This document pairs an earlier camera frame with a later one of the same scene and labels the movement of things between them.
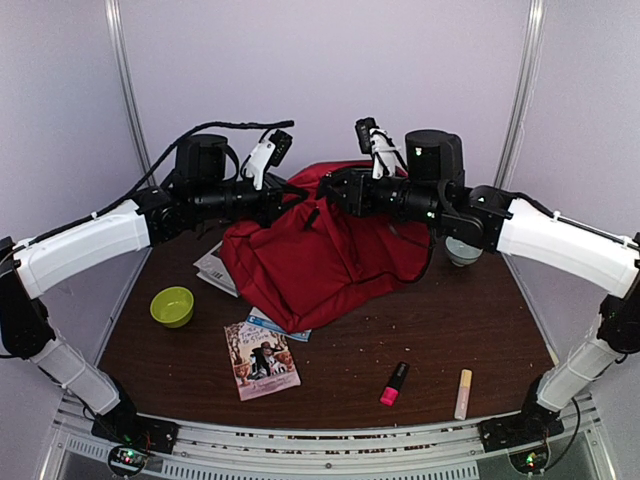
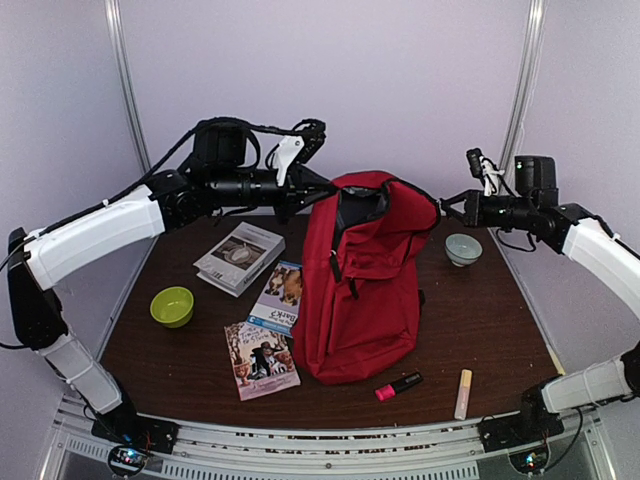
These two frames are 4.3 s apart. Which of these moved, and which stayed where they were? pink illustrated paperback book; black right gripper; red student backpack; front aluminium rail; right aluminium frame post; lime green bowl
Moved: red student backpack; black right gripper
Stayed: pink illustrated paperback book; right aluminium frame post; lime green bowl; front aluminium rail
